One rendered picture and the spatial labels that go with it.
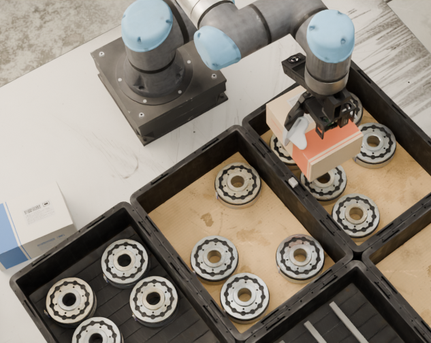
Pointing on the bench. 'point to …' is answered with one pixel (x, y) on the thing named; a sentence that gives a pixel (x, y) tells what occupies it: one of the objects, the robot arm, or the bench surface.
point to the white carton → (28, 226)
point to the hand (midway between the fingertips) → (313, 124)
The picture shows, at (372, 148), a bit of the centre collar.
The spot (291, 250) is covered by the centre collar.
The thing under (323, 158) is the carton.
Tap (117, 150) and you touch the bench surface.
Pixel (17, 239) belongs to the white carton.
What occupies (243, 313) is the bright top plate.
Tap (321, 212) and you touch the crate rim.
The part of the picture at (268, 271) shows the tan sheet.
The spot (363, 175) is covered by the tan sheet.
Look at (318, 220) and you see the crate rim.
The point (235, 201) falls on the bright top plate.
